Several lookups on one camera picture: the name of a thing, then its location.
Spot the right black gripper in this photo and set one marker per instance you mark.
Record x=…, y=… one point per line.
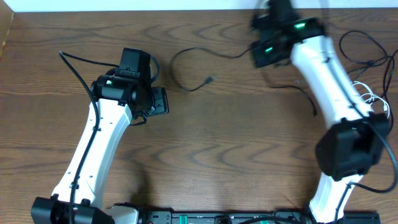
x=257, y=63

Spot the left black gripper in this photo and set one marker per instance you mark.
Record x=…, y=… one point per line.
x=160, y=101

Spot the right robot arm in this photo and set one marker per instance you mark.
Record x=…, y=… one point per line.
x=355, y=136

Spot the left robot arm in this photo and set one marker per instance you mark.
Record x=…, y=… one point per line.
x=78, y=197

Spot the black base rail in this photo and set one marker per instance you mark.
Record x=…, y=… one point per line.
x=169, y=216

